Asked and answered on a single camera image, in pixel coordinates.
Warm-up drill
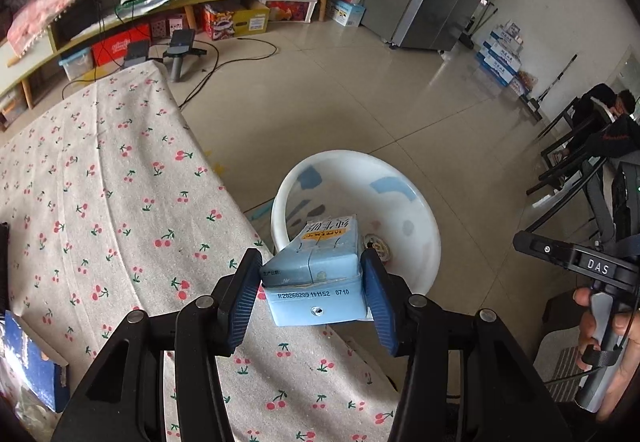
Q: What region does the clear storage box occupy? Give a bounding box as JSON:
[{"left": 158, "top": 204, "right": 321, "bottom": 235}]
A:
[{"left": 58, "top": 47, "right": 94, "bottom": 82}]

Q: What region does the blue book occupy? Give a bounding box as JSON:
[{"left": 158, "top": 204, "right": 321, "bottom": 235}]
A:
[{"left": 2, "top": 311, "right": 70, "bottom": 413}]

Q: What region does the blue milk carton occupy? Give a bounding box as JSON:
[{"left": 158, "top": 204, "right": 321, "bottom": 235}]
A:
[{"left": 260, "top": 216, "right": 368, "bottom": 327}]

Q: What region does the yellow cardboard box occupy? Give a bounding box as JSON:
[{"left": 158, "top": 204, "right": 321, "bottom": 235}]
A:
[{"left": 202, "top": 0, "right": 270, "bottom": 42}]

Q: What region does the white plastic trash bin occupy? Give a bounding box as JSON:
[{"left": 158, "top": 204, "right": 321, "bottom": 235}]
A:
[{"left": 270, "top": 150, "right": 442, "bottom": 295}]

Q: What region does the cherry print tablecloth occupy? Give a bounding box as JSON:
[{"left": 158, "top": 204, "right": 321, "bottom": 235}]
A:
[{"left": 1, "top": 62, "right": 398, "bottom": 441}]

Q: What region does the person's right hand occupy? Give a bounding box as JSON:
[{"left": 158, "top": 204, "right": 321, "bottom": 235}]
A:
[{"left": 572, "top": 287, "right": 640, "bottom": 423}]

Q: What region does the stack of blue-white boxes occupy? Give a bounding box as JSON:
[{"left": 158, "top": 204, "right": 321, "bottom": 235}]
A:
[{"left": 476, "top": 25, "right": 522, "bottom": 87}]

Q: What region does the seated person in black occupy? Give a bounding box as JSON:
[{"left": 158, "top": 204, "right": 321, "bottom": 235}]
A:
[{"left": 553, "top": 83, "right": 636, "bottom": 164}]

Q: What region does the spare gripper on floor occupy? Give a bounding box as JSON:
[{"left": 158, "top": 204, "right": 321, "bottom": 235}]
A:
[{"left": 122, "top": 28, "right": 207, "bottom": 83}]

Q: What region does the black floor cable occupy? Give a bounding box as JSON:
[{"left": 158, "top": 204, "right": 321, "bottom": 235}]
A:
[{"left": 60, "top": 35, "right": 279, "bottom": 111}]

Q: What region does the red gift box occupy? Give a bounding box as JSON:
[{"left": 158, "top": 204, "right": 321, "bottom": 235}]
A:
[{"left": 91, "top": 23, "right": 151, "bottom": 66}]

